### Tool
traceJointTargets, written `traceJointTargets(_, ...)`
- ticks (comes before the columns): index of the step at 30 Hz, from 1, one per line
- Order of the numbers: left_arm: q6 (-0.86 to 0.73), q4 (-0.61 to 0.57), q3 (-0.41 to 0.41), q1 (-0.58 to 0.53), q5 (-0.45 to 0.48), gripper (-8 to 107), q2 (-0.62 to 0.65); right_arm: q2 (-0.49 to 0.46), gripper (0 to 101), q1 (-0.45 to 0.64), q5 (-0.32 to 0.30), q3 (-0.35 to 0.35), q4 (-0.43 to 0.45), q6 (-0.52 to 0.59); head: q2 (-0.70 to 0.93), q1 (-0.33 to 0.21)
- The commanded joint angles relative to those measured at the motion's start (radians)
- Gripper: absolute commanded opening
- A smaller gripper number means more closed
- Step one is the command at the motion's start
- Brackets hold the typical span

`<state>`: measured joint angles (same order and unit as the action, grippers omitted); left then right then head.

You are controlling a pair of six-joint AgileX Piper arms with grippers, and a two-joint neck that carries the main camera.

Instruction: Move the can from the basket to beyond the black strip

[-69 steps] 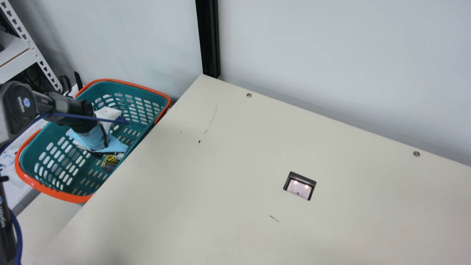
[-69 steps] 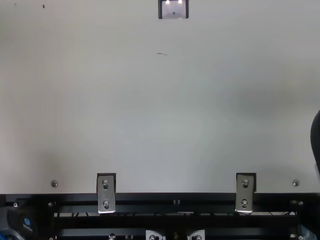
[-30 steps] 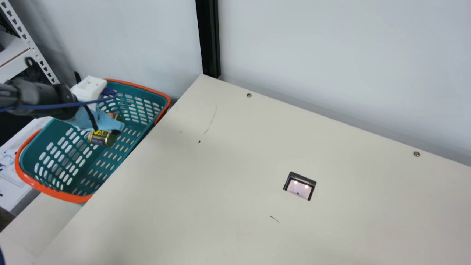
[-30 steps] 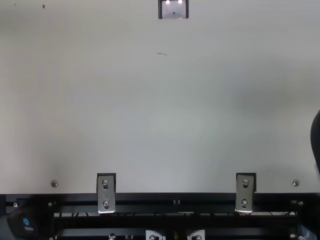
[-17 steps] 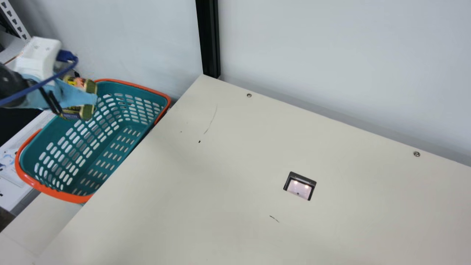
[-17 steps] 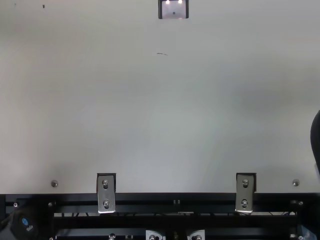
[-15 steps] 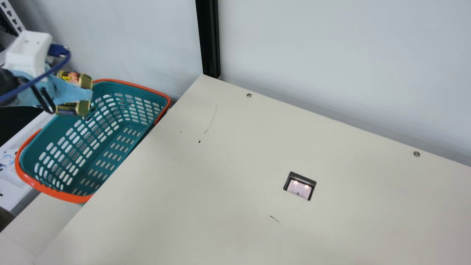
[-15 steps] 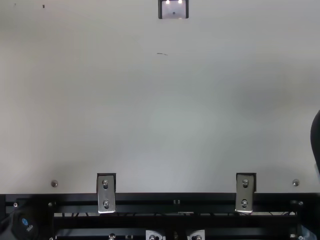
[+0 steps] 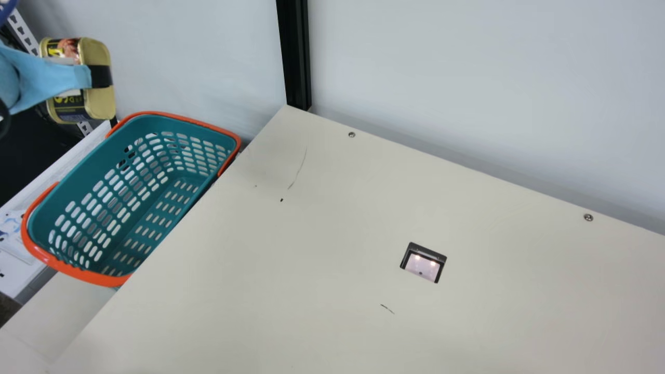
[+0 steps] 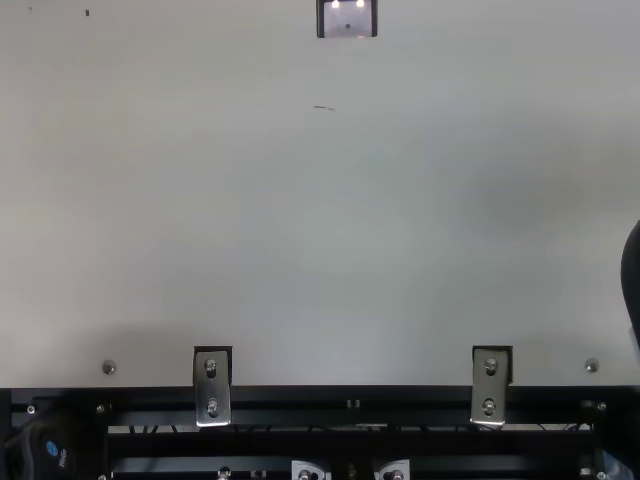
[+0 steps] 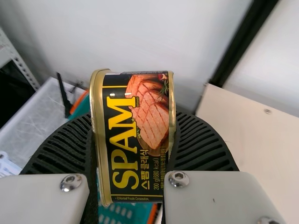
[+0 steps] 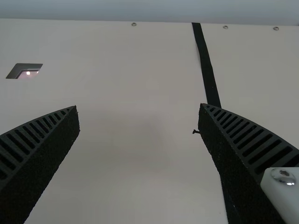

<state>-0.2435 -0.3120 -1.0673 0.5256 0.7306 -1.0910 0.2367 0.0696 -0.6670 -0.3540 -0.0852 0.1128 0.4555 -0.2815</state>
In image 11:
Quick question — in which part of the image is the rectangular black and gold tin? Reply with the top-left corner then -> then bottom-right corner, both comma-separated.
88,68 -> 176,208

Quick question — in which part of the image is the black post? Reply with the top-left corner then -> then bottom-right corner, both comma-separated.
207,0 -> 280,85

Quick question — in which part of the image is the white fabric bin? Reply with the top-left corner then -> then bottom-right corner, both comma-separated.
0,77 -> 92,169

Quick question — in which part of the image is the white perforated shelf rack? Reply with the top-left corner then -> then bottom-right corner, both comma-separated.
0,27 -> 41,92

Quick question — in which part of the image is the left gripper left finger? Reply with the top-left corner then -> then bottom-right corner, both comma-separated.
0,113 -> 99,224

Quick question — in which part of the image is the teal shopping basket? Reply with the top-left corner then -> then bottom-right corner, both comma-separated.
57,71 -> 164,224

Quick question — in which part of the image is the white paper tag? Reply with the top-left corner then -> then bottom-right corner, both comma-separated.
0,151 -> 22,178

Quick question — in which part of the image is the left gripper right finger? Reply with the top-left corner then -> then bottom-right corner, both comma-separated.
163,111 -> 287,224

